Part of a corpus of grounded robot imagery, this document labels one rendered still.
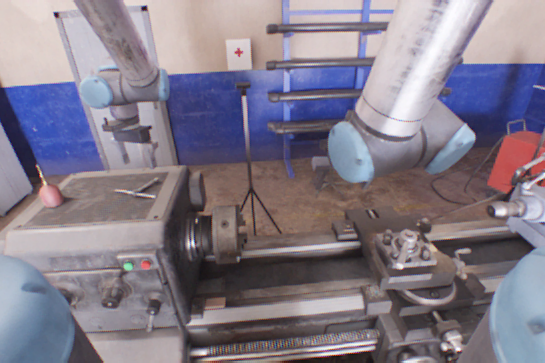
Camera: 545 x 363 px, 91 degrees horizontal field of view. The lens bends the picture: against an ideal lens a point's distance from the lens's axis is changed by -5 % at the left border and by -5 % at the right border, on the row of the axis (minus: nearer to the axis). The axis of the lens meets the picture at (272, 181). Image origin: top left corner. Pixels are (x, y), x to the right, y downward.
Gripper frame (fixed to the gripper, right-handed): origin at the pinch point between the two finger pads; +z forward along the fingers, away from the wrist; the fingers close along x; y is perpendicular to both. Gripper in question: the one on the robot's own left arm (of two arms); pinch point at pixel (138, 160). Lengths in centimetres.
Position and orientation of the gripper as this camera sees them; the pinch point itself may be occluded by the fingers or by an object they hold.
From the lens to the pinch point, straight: 115.3
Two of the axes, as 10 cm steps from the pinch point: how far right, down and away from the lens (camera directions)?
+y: 3.4, -4.8, 8.1
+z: 0.3, 8.7, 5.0
